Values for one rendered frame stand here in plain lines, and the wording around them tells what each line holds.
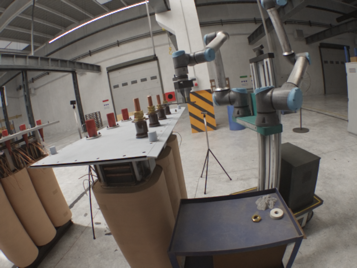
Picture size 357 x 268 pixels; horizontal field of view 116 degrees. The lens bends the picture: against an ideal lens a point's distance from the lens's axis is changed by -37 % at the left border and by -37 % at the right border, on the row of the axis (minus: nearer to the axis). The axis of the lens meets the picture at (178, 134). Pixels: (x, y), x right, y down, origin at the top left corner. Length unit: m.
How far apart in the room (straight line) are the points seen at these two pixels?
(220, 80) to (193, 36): 4.94
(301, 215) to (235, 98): 1.34
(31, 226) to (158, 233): 1.65
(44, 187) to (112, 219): 1.44
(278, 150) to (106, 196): 1.34
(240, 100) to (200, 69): 4.73
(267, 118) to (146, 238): 1.14
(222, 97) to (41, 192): 2.41
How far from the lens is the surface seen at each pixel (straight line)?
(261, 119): 1.28
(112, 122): 1.58
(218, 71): 1.73
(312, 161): 1.76
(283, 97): 1.19
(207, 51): 1.20
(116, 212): 1.15
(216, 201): 1.15
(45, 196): 2.52
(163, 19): 7.06
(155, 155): 0.63
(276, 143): 1.54
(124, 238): 1.31
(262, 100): 1.26
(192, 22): 6.75
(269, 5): 1.68
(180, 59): 1.17
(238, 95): 1.67
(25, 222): 2.40
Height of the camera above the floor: 1.56
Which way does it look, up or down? 13 degrees down
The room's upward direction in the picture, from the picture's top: 10 degrees counter-clockwise
